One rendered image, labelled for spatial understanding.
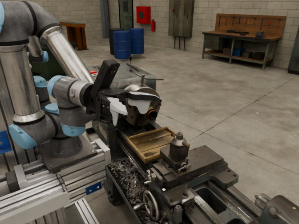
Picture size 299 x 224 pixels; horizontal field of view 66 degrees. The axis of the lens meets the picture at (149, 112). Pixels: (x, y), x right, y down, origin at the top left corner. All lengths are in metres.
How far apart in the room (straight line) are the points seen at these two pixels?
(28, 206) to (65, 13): 11.62
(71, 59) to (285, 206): 0.93
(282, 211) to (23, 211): 0.96
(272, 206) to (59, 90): 0.83
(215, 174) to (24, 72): 1.10
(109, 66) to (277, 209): 0.76
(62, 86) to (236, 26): 7.99
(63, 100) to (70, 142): 0.41
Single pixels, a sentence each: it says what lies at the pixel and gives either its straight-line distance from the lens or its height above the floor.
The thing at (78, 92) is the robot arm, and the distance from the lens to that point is 0.68.
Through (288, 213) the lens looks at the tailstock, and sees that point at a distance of 1.00.
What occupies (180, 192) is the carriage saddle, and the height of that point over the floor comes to 0.91.
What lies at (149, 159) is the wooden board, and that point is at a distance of 1.52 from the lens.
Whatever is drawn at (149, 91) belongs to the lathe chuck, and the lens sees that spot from 1.73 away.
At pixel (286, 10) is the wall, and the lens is 7.99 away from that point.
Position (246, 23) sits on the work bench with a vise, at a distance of 8.35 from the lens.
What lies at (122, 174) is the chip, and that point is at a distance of 1.88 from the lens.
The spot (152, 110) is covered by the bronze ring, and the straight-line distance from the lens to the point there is 1.63.
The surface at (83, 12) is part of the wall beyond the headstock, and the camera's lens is 12.85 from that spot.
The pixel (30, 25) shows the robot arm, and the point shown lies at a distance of 0.93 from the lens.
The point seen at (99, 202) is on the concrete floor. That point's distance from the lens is 2.52.
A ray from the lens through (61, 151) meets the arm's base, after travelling 1.14.
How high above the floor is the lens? 1.81
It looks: 26 degrees down
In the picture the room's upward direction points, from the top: straight up
